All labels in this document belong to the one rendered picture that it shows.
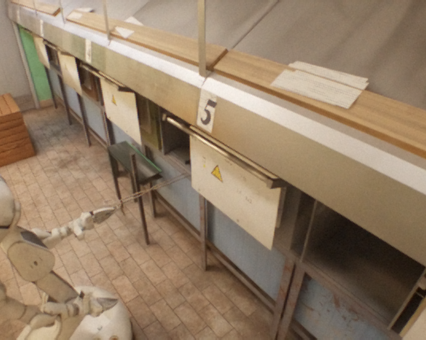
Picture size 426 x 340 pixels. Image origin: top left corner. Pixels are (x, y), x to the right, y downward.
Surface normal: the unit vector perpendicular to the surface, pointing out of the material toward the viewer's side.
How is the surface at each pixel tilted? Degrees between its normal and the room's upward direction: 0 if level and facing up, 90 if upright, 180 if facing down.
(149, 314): 0
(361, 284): 0
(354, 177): 80
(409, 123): 33
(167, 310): 0
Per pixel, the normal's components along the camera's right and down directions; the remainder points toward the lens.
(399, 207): -0.77, 0.20
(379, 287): 0.00, -0.83
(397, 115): -0.43, -0.50
